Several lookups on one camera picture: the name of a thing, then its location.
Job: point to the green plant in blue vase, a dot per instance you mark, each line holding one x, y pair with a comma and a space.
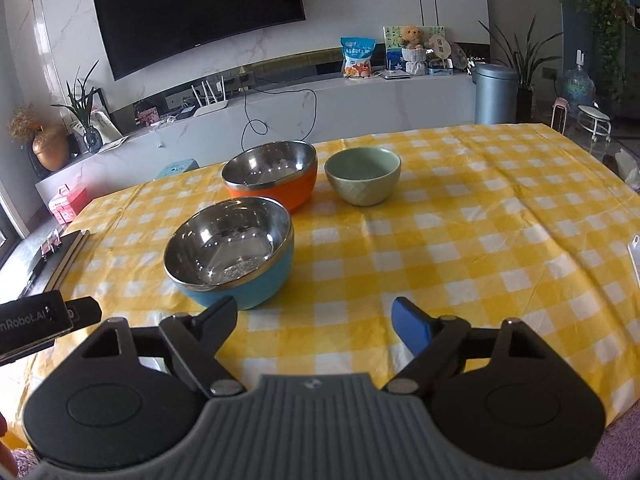
92, 140

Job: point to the grey metal trash can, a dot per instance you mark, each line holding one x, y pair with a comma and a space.
495, 95

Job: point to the white plastic bag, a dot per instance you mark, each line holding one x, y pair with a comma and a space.
629, 165

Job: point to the pink binder clip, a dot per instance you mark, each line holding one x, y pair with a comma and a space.
51, 246

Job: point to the white marble television console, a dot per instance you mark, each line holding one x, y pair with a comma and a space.
375, 105

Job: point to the black flat television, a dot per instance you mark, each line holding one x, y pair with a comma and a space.
200, 10

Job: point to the copper vase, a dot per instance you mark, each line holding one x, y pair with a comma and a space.
50, 150

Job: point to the orange steel bowl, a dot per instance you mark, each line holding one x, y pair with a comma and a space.
295, 192

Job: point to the white round stool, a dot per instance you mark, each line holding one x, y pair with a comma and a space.
594, 112

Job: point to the light blue plastic stool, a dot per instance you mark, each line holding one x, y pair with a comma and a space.
177, 166

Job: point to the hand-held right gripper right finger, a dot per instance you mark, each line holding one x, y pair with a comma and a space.
410, 325

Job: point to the pink storage box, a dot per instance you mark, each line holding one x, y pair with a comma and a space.
67, 205

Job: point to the green landscape painting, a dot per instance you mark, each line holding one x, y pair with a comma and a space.
392, 40

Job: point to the teddy bear bouquet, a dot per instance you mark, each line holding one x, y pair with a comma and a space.
412, 35

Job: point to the wall socket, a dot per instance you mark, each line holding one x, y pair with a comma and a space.
550, 74

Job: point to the silver decorative plate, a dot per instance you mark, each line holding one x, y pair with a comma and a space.
459, 56

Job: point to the papers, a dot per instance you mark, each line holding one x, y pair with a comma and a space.
115, 144

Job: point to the white router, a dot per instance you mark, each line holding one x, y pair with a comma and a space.
210, 109

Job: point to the blue steel bowl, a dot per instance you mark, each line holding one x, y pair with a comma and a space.
260, 285

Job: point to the blue water bottle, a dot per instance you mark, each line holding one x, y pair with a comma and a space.
579, 87

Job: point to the small black box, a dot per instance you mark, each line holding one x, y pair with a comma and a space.
186, 113

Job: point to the dried flowers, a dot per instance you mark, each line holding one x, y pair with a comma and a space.
22, 122

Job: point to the blue snack bag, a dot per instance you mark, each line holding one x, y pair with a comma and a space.
357, 57

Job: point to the black notebook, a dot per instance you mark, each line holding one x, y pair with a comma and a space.
55, 265

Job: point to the hanging ivy plant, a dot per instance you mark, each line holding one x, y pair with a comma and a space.
605, 10

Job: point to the potted plant in black pot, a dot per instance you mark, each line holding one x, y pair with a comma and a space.
525, 105

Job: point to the small pink photo card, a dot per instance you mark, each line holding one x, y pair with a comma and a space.
147, 116

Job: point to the black framed picture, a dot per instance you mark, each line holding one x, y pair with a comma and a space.
107, 122

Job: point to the round paper fan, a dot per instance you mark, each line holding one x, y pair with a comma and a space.
440, 45

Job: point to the flat white box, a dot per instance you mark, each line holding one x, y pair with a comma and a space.
395, 74

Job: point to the green ceramic bowl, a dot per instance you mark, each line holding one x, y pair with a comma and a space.
362, 190

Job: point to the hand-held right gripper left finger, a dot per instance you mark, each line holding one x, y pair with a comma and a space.
220, 317

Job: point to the white tower heater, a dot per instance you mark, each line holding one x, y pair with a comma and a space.
560, 117

